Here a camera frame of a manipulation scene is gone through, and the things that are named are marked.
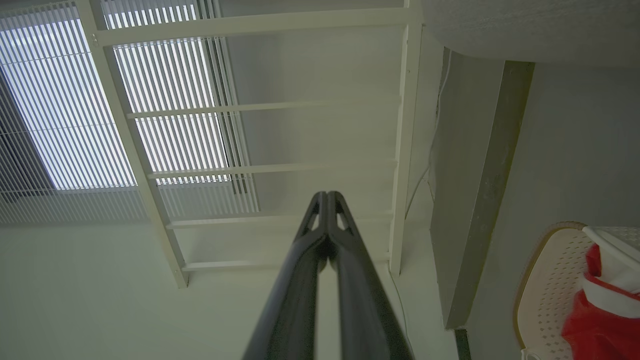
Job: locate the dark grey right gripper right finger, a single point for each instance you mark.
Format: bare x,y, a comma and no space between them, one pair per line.
365,310

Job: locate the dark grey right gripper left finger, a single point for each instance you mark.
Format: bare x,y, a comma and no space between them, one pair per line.
295,300

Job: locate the cream perforated laundry basket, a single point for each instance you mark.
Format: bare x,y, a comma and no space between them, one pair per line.
547,295

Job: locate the grey partition panel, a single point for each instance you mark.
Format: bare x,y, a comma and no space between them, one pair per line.
470,190

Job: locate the white ladder-like metal rack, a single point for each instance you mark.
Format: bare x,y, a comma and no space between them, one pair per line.
150,190

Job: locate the red white striped garment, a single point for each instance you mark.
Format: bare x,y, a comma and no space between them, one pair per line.
600,330

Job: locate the white window blinds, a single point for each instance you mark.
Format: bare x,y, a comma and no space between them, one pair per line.
65,115

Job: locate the small black post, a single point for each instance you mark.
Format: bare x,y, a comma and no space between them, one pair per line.
462,345

